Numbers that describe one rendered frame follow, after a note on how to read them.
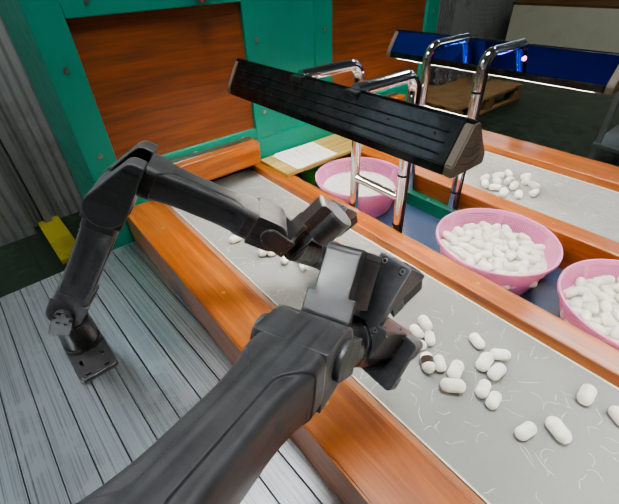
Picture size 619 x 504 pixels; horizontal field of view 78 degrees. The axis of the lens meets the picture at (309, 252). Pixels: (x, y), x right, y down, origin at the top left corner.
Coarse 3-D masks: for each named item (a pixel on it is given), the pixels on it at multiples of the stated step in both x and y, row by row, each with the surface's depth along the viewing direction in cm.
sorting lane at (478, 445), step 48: (240, 192) 115; (288, 192) 114; (336, 240) 94; (288, 288) 80; (432, 288) 79; (480, 336) 69; (528, 336) 68; (432, 384) 61; (528, 384) 61; (576, 384) 60; (432, 432) 55; (480, 432) 55; (576, 432) 54; (480, 480) 50; (528, 480) 50; (576, 480) 49
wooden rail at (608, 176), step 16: (496, 144) 130; (512, 144) 130; (528, 144) 129; (528, 160) 122; (544, 160) 119; (560, 160) 119; (576, 160) 118; (592, 160) 118; (576, 176) 113; (592, 176) 110; (608, 176) 109
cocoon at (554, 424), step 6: (546, 420) 55; (552, 420) 54; (558, 420) 54; (546, 426) 54; (552, 426) 53; (558, 426) 53; (564, 426) 53; (552, 432) 53; (558, 432) 53; (564, 432) 52; (570, 432) 53; (558, 438) 53; (564, 438) 52; (570, 438) 52
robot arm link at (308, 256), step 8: (304, 232) 66; (296, 240) 67; (304, 240) 67; (312, 240) 66; (296, 248) 67; (304, 248) 67; (312, 248) 68; (320, 248) 70; (288, 256) 69; (296, 256) 67; (304, 256) 67; (312, 256) 68; (320, 256) 70; (304, 264) 70; (312, 264) 71
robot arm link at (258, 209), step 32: (128, 160) 54; (160, 160) 58; (96, 192) 55; (128, 192) 55; (160, 192) 57; (192, 192) 58; (224, 192) 61; (96, 224) 58; (224, 224) 62; (256, 224) 62
